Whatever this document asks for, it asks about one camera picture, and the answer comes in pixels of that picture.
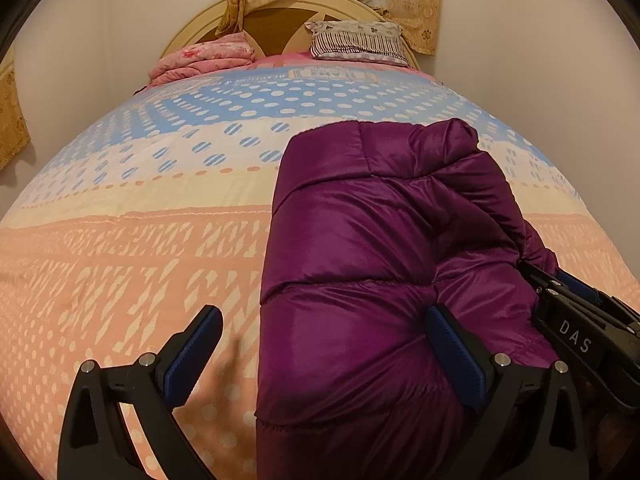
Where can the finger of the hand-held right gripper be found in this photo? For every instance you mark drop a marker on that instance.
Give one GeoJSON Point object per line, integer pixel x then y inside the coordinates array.
{"type": "Point", "coordinates": [580, 285]}
{"type": "Point", "coordinates": [540, 275]}

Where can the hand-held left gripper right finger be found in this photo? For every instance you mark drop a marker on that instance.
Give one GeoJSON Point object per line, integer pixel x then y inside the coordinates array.
{"type": "Point", "coordinates": [457, 355]}

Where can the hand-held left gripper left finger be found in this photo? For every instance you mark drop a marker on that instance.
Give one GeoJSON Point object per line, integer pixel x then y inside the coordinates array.
{"type": "Point", "coordinates": [192, 350]}

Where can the purple puffer jacket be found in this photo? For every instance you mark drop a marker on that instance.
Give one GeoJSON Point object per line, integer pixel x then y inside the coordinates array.
{"type": "Point", "coordinates": [380, 260]}

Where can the dotted pastel bedspread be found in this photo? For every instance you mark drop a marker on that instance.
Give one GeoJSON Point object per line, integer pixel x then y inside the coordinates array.
{"type": "Point", "coordinates": [140, 240]}

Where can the pink folded blanket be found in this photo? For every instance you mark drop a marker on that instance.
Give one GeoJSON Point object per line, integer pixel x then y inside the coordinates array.
{"type": "Point", "coordinates": [205, 57]}

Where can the striped floral pillow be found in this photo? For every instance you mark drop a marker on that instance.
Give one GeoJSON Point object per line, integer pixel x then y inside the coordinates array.
{"type": "Point", "coordinates": [355, 40]}

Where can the cream wooden headboard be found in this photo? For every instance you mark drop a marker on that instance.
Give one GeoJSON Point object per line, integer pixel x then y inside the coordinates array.
{"type": "Point", "coordinates": [277, 30]}

